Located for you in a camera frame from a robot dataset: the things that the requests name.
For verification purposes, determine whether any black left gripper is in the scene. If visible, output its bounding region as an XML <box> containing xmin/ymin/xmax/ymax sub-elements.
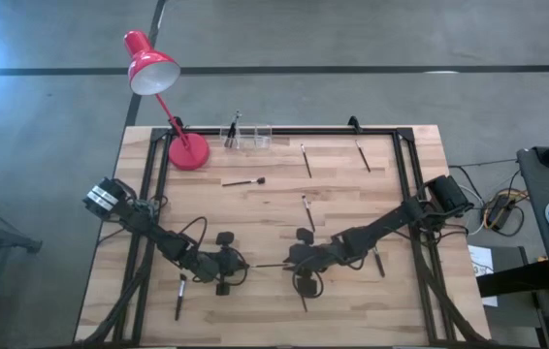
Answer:
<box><xmin>196</xmin><ymin>232</ymin><xmax>255</xmax><ymax>297</ymax></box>

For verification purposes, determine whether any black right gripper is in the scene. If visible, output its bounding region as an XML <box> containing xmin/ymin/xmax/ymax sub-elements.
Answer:
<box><xmin>283</xmin><ymin>228</ymin><xmax>334</xmax><ymax>298</ymax></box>

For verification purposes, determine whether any fluffy-head black makeup brush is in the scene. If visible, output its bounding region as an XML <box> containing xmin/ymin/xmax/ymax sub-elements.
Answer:
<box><xmin>371</xmin><ymin>245</ymin><xmax>386</xmax><ymax>279</ymax></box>

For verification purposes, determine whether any black comb-head makeup brush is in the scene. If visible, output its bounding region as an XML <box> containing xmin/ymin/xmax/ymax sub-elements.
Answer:
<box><xmin>220</xmin><ymin>175</ymin><xmax>267</xmax><ymax>188</ymax></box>

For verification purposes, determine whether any silver-ferrule black makeup brush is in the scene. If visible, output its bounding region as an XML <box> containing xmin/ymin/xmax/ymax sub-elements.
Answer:
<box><xmin>223</xmin><ymin>110</ymin><xmax>242</xmax><ymax>149</ymax></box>

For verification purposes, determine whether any thick black makeup brush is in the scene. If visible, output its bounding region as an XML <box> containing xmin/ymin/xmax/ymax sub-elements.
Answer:
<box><xmin>174</xmin><ymin>272</ymin><xmax>188</xmax><ymax>322</ymax></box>

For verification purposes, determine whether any red desk lamp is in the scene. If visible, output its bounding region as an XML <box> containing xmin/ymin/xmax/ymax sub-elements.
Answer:
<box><xmin>122</xmin><ymin>29</ymin><xmax>211</xmax><ymax>172</ymax></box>

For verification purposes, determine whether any clear acrylic organizer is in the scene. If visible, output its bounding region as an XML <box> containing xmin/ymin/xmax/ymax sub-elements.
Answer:
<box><xmin>218</xmin><ymin>124</ymin><xmax>274</xmax><ymax>150</ymax></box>

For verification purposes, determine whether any white paper sheet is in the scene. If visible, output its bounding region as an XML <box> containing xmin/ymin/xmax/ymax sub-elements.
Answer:
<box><xmin>467</xmin><ymin>244</ymin><xmax>499</xmax><ymax>307</ymax></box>

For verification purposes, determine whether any black beam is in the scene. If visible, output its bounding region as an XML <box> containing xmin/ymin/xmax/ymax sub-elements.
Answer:
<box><xmin>475</xmin><ymin>259</ymin><xmax>549</xmax><ymax>298</ymax></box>

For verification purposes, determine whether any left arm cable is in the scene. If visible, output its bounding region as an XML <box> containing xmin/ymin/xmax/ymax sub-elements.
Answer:
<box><xmin>177</xmin><ymin>215</ymin><xmax>209</xmax><ymax>243</ymax></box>

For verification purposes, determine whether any black aluminium table frame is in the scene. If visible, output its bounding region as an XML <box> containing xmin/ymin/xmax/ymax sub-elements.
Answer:
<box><xmin>76</xmin><ymin>125</ymin><xmax>490</xmax><ymax>348</ymax></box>

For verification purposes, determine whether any black power adapter with cables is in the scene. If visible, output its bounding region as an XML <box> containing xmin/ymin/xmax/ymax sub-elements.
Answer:
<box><xmin>480</xmin><ymin>188</ymin><xmax>531</xmax><ymax>238</ymax></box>

